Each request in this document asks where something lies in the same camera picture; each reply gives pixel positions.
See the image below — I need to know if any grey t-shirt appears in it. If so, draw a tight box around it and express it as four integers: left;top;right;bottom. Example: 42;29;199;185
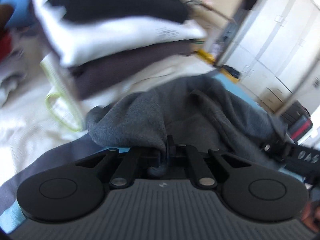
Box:
86;75;287;170

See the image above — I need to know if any patterned bed sheet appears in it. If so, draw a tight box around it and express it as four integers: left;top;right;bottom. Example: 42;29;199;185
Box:
1;37;259;233

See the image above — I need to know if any folded dark brown garment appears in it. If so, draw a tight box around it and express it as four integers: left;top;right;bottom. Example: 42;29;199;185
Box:
68;40;192;99

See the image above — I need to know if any yellow waste bin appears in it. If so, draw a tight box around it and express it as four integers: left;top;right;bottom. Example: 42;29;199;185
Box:
219;64;241;84

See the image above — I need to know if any white storage bag green trim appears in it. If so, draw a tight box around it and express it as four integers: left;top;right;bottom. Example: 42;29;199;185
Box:
40;53;85;132

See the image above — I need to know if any yellow bag on floor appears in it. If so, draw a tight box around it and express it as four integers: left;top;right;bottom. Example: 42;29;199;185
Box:
196;49;215;64

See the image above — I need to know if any white wardrobe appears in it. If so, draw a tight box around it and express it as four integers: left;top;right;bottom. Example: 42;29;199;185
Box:
219;0;319;112

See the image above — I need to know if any folded white garment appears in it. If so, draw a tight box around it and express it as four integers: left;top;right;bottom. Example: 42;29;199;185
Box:
32;0;207;68

